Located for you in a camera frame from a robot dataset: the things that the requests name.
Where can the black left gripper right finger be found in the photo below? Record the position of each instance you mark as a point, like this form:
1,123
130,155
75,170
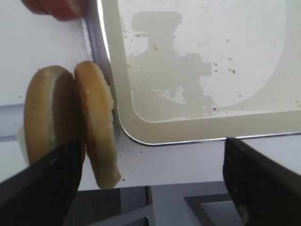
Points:
264,192

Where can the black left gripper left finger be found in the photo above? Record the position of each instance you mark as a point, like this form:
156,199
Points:
42,194

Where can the bun slice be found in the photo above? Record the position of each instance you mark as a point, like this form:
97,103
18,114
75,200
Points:
97,104
52,112

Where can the red tomato slices stack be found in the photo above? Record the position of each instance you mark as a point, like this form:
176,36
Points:
61,10

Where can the silver metal tray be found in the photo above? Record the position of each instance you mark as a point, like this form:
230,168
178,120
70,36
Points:
193,70

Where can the clear rail behind buns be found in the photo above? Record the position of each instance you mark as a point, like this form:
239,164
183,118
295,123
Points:
11,119

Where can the left clear vertical rail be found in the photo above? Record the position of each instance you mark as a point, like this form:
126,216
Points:
96,42

